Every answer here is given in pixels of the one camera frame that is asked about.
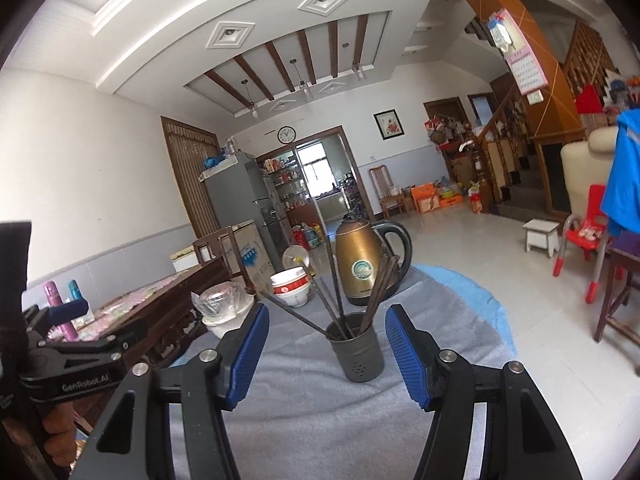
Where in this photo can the dark wooden side table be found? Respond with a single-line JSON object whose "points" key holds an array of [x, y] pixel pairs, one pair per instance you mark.
{"points": [[622, 270]]}

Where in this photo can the red plastic chair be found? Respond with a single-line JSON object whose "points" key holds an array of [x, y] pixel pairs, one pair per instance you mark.
{"points": [[585, 237]]}

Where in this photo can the pink floral cushion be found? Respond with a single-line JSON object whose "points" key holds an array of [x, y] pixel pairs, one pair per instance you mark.
{"points": [[135, 305]]}

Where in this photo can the brown wooden chair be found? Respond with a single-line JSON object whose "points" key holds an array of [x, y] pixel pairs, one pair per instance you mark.
{"points": [[385, 190]]}

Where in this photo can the pink thermos bottle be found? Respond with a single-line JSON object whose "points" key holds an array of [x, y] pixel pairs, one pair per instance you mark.
{"points": [[51, 294]]}

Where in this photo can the person's left hand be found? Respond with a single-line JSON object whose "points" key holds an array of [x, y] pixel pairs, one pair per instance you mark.
{"points": [[60, 435]]}

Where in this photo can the grey metal utensil holder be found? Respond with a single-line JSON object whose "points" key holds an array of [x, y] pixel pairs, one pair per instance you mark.
{"points": [[357, 357]]}

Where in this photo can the golden electric kettle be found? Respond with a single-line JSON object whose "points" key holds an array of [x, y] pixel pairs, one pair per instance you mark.
{"points": [[357, 265]]}

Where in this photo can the teal thermos bottle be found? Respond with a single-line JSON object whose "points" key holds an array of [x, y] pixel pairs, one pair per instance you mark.
{"points": [[75, 291]]}

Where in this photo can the dark wooden chair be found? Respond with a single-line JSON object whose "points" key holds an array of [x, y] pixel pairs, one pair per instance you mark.
{"points": [[210, 252]]}

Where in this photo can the orange cardboard box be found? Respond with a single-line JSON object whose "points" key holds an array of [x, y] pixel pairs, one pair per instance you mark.
{"points": [[425, 199]]}

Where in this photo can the round wall clock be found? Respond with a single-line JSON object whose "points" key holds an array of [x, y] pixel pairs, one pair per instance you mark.
{"points": [[286, 134]]}

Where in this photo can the white wooden stool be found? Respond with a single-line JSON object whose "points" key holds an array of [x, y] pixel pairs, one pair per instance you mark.
{"points": [[542, 237]]}

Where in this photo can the beige armchair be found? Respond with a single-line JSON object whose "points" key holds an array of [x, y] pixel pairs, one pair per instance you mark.
{"points": [[582, 170]]}

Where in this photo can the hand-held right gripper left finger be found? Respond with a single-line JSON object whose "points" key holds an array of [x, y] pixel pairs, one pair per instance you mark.
{"points": [[247, 360]]}

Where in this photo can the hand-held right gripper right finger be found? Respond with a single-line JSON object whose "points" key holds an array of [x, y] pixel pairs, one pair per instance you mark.
{"points": [[407, 360]]}

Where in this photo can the pink wall calendar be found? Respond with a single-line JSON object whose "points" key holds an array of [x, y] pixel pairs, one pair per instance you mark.
{"points": [[522, 67]]}

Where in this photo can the grey refrigerator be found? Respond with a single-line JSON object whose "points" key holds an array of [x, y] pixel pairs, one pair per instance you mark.
{"points": [[235, 200]]}

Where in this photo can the red plastic jug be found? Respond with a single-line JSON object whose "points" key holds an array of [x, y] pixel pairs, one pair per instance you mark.
{"points": [[299, 236]]}

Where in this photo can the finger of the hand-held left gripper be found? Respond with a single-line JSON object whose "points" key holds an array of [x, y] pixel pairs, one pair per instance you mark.
{"points": [[110, 342], [70, 311]]}

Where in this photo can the grey table cloth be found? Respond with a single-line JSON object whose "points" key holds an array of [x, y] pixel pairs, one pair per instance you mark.
{"points": [[320, 420]]}

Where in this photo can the cluttered wooden cabinet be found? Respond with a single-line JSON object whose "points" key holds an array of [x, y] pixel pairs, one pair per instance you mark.
{"points": [[450, 150]]}

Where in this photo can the shelf of jars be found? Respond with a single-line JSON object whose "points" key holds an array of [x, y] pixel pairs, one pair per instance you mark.
{"points": [[285, 185]]}

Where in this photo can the bunch of chopsticks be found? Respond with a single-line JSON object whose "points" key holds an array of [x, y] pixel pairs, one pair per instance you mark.
{"points": [[375, 300]]}

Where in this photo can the framed wall picture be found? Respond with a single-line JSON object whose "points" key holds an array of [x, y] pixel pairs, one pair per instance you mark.
{"points": [[389, 125]]}

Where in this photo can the orange wooden pillar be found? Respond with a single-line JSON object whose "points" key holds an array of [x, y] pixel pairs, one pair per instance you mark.
{"points": [[515, 15]]}

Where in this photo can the glass pendant lamp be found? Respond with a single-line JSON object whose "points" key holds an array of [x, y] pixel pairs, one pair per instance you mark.
{"points": [[253, 109], [360, 71], [306, 91]]}

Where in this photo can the large white bowl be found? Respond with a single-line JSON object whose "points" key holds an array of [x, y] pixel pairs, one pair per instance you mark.
{"points": [[235, 317]]}

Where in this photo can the brown wooden bead curtain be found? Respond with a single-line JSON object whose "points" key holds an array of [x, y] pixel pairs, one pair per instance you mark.
{"points": [[192, 185]]}

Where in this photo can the wooden stair railing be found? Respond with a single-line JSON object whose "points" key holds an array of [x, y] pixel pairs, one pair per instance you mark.
{"points": [[500, 150]]}

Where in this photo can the small yellow floor fan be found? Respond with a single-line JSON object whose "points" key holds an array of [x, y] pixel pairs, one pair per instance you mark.
{"points": [[296, 260]]}

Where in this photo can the blue water bottle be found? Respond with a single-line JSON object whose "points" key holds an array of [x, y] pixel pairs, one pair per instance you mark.
{"points": [[313, 237]]}

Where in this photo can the stack of white red bowls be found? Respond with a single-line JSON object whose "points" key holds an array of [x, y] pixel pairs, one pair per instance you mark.
{"points": [[292, 287]]}

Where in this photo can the red white bag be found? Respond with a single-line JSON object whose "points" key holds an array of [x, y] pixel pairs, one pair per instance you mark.
{"points": [[475, 199]]}

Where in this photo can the blue garment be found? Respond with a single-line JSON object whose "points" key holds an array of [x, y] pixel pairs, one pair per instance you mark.
{"points": [[625, 180]]}

